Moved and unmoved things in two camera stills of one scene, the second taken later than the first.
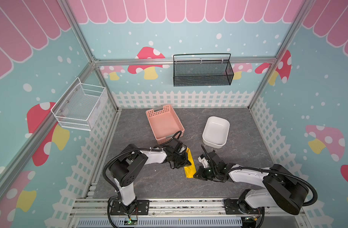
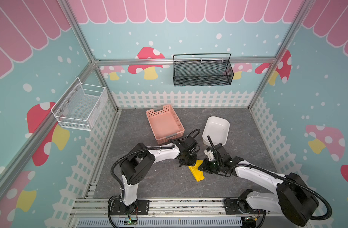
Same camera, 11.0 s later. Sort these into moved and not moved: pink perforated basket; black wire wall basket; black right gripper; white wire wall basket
Moved: black right gripper
Not moved: pink perforated basket; black wire wall basket; white wire wall basket
